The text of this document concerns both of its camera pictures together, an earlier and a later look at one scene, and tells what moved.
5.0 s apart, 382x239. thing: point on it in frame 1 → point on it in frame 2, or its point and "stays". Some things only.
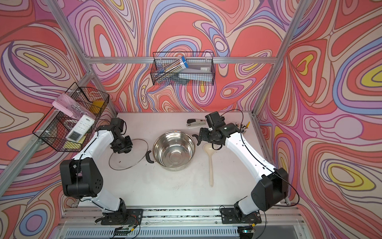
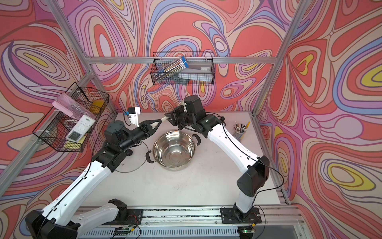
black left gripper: x=128 y=145 → x=144 y=131
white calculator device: x=80 y=128 stays
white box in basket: x=198 y=71 stays
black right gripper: x=203 y=135 → x=174 y=116
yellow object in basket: x=96 y=106 stays
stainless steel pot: x=173 y=150 stays
